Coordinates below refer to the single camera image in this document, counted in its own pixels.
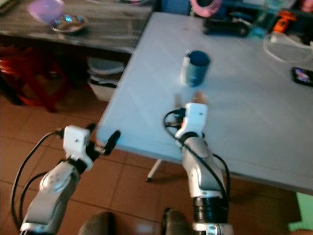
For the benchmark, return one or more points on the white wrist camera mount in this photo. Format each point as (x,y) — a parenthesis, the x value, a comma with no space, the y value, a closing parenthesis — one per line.
(75,141)
(194,119)

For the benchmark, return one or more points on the blue chair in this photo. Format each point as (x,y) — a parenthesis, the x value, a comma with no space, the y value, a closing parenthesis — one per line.
(175,6)

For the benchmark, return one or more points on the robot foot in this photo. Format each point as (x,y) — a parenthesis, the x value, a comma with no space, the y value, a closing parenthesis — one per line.
(177,223)
(98,224)

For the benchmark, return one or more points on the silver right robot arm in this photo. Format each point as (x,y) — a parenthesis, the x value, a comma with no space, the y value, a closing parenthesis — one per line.
(205,181)

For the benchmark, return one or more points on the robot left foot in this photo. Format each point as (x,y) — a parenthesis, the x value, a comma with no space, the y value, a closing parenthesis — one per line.
(98,224)

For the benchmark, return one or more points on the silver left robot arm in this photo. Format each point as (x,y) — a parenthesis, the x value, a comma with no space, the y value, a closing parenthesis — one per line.
(49,191)

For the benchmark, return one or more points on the pink round item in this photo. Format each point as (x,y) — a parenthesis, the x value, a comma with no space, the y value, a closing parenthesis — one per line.
(205,7)

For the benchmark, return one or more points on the red plastic stool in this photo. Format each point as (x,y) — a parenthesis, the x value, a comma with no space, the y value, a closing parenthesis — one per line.
(29,78)

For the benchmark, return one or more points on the blue cup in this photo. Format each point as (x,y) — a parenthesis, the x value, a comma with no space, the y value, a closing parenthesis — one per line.
(195,68)

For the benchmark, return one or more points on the white storage box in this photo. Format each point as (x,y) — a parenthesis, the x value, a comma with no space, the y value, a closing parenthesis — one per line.
(102,81)

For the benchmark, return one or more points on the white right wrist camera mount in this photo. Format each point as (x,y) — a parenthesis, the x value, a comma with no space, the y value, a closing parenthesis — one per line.
(194,119)

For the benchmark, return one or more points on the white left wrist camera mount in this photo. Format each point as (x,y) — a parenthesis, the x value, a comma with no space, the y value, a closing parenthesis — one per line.
(75,141)

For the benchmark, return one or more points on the black phone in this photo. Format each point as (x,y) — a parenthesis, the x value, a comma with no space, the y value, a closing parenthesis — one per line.
(303,76)

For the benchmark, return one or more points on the dark wooden table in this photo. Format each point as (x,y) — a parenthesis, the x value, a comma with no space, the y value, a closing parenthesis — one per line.
(117,29)

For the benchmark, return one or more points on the black case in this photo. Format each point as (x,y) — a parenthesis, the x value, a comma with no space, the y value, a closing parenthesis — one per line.
(227,27)

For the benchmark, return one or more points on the white table leg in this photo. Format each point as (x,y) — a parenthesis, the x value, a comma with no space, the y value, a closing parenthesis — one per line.
(154,170)

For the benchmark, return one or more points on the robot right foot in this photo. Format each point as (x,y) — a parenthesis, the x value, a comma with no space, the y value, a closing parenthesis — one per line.
(177,223)

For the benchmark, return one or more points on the steel bowl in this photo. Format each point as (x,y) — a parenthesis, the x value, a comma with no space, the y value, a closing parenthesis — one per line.
(69,23)

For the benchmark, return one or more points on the orange tool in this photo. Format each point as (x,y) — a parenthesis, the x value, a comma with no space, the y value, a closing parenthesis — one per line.
(283,22)

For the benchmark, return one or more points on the green item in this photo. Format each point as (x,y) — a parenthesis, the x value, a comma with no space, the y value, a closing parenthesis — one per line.
(303,213)

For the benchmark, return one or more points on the teal clear bottle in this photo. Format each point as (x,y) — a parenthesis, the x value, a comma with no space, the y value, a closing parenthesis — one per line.
(264,22)

